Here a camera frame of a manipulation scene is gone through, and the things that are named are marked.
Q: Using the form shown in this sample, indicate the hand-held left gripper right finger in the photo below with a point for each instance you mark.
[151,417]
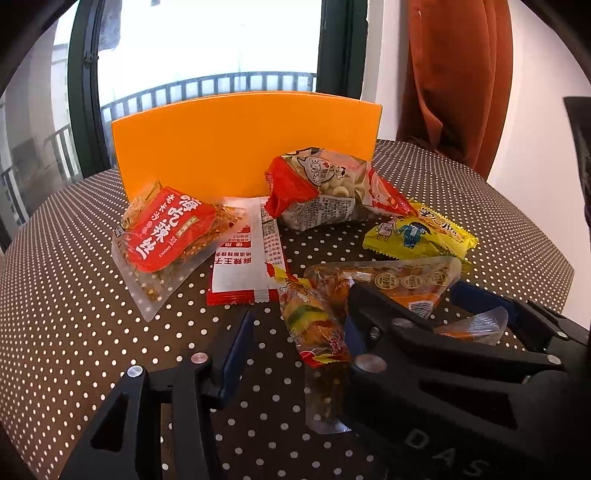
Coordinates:
[354,339]

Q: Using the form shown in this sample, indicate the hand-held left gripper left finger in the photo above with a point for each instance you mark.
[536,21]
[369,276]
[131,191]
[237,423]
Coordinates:
[235,355]

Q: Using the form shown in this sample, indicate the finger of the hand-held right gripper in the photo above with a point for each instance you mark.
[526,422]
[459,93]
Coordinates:
[369,304]
[475,295]

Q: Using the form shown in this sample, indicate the small clear orange packet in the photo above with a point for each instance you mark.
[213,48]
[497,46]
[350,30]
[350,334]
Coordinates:
[480,323]

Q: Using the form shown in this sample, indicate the clear orange triangular snack packet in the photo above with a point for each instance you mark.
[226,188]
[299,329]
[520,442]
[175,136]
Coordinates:
[406,281]

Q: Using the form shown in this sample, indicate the red yellow clear snack packet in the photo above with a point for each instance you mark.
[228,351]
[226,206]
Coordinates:
[314,323]

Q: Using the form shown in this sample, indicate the yellow cartoon snack packet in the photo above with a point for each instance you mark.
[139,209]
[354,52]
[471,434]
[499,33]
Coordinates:
[415,235]

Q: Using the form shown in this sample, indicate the white and red snack packet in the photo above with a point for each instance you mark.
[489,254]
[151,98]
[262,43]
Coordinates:
[240,267]

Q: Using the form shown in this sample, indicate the red clear puffed snack bag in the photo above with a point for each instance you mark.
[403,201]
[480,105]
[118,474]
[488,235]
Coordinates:
[318,184]

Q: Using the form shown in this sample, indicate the red label clear spicy packet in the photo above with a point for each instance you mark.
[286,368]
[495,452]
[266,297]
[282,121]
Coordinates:
[171,235]

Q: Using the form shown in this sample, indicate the orange cardboard box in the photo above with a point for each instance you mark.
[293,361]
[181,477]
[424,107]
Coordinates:
[207,143]

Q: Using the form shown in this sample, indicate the brown polka dot tablecloth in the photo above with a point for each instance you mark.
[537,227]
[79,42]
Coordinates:
[69,300]

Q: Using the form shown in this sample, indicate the black object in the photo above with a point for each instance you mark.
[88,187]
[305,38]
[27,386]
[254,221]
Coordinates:
[581,138]

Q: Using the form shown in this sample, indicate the rust orange curtain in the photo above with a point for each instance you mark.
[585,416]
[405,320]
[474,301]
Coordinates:
[452,69]

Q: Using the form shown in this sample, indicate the dark balcony railing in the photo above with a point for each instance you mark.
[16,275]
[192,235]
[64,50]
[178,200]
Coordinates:
[152,94]

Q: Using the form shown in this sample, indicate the grey hanging cloth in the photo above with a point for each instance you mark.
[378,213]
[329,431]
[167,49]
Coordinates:
[111,23]

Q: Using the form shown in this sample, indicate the dark green window frame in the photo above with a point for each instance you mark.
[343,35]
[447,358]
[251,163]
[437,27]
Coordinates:
[341,46]

